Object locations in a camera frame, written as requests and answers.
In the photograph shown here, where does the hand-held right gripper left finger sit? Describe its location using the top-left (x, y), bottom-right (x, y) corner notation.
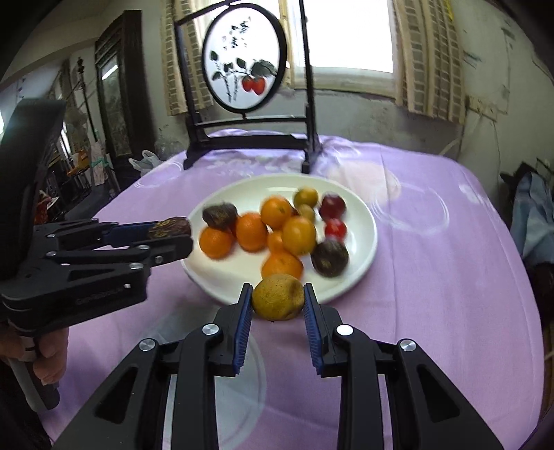
top-left (52, 283), bottom-right (254, 450)

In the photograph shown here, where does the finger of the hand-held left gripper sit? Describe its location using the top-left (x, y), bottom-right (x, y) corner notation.
top-left (37, 236), bottom-right (194, 282)
top-left (35, 218), bottom-right (162, 252)

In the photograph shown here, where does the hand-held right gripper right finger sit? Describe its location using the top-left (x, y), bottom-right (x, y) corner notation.
top-left (304, 283), bottom-right (505, 450)

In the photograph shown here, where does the orange oval kumquat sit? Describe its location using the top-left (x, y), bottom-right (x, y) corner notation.
top-left (261, 252), bottom-right (304, 281)

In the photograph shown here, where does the dark purple tomato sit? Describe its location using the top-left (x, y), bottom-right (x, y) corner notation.
top-left (311, 240), bottom-right (349, 278)

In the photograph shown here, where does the yellow oval kumquat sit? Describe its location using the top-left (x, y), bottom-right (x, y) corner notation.
top-left (281, 215), bottom-right (318, 256)

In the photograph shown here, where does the large orange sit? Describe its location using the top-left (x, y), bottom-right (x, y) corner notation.
top-left (260, 196), bottom-right (294, 230)

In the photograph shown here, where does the red tomato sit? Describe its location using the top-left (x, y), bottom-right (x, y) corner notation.
top-left (324, 218), bottom-right (348, 241)

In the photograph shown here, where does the white oval plate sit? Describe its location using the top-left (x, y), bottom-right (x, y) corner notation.
top-left (179, 174), bottom-right (378, 307)

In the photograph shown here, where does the green-brown round fruit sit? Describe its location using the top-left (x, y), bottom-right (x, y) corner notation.
top-left (293, 187), bottom-right (320, 208)

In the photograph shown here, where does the person's left hand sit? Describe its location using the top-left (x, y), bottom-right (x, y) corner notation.
top-left (0, 326), bottom-right (70, 387)

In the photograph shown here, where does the red floral cloth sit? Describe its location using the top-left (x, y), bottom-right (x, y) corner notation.
top-left (35, 190), bottom-right (59, 221)

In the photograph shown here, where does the orange mandarin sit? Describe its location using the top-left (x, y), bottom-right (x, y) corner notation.
top-left (235, 212), bottom-right (269, 253)
top-left (199, 227), bottom-right (234, 260)

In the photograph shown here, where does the white plastic bag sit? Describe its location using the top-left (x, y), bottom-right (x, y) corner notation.
top-left (128, 149), bottom-right (165, 177)

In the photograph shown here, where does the white standing fan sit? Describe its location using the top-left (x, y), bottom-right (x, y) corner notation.
top-left (65, 108), bottom-right (93, 143)

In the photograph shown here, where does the dark red plum on plate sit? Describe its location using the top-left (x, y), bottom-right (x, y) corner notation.
top-left (319, 194), bottom-right (347, 220)

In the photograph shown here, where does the purple tablecloth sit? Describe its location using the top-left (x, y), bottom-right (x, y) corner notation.
top-left (39, 134), bottom-right (548, 450)

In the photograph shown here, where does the dark wooden cabinet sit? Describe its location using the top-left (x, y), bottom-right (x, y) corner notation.
top-left (94, 9), bottom-right (159, 174)

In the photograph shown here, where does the beige checked curtain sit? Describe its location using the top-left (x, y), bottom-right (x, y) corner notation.
top-left (161, 0), bottom-right (217, 117)
top-left (392, 0), bottom-right (466, 126)

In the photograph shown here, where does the round painted screen black stand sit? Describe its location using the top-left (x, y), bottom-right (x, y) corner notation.
top-left (173, 0), bottom-right (324, 174)

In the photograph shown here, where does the blue clothing pile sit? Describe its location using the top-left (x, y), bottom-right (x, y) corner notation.
top-left (500, 162), bottom-right (554, 269)

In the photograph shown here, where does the window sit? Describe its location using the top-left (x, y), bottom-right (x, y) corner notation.
top-left (283, 0), bottom-right (396, 93)

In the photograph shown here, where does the white cable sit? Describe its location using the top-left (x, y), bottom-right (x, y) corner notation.
top-left (439, 115), bottom-right (498, 157)

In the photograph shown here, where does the white wall outlet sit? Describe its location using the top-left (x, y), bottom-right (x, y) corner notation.
top-left (470, 96), bottom-right (498, 117)

